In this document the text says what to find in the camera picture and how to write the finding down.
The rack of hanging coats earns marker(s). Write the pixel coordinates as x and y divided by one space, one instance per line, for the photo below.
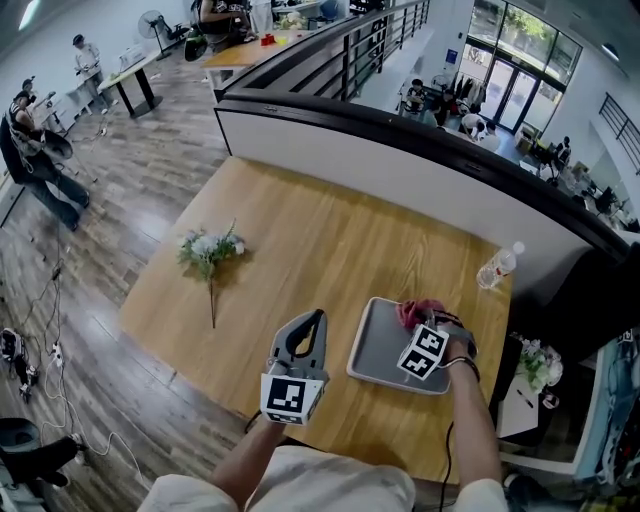
472 90

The white partition with black top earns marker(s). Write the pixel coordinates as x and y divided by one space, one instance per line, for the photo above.
400 165

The small red block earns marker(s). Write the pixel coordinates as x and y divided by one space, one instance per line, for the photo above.
268 39

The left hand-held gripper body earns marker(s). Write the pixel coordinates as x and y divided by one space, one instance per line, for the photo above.
285 397

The black marker pen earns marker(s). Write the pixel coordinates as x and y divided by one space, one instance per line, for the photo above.
525 398

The long wooden desk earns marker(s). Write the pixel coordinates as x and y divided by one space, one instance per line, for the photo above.
250 55

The blue wall sign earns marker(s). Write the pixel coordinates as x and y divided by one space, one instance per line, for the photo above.
451 56

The pink cloth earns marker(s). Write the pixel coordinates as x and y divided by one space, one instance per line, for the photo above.
417 310

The person's right forearm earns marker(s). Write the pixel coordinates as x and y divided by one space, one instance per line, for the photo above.
472 430

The white table with black base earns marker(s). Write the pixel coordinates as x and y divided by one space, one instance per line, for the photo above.
130 75

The pink and white wristband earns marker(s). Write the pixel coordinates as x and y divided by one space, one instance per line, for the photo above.
549 400

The black office chair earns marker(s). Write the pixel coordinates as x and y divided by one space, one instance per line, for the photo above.
590 310

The large glass window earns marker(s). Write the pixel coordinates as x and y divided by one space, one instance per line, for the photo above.
525 30

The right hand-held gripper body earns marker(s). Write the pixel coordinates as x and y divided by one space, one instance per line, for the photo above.
422 352

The glass entrance door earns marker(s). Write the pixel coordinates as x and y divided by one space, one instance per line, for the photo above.
515 95

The person's right hand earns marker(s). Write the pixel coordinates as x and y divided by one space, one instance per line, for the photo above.
456 352

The clear plastic water bottle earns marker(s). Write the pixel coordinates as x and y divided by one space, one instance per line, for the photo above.
497 265

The white side desk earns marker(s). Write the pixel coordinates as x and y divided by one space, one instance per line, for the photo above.
595 425

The white desktop machine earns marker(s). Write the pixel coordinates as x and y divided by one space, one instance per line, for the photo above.
131 55

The pale artificial flower bouquet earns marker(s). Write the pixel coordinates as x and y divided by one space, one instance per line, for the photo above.
210 250

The person's left forearm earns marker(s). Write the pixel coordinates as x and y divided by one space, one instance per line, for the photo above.
250 460

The small yellow block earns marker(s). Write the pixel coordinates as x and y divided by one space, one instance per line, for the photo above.
282 39

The device with checkered tag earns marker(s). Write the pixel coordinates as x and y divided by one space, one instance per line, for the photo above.
627 335

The grey compartment tray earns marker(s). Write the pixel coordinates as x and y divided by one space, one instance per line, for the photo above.
380 350

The white artificial flower bunch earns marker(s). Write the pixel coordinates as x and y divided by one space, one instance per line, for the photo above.
537 362

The black metal railing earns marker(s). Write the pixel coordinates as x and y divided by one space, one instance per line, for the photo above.
350 50
622 125

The white power strip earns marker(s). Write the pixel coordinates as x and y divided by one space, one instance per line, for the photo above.
58 354

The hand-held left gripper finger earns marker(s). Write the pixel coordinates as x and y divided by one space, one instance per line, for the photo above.
280 347
322 350

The person's white shirt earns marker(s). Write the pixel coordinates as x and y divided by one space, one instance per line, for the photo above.
330 480

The black pedestal fan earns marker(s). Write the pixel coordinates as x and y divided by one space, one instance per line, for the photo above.
150 25

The pale flower arrangement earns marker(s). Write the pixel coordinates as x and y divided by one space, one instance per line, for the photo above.
291 20

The black dome pendant lamp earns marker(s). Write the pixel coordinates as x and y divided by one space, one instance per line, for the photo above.
611 52

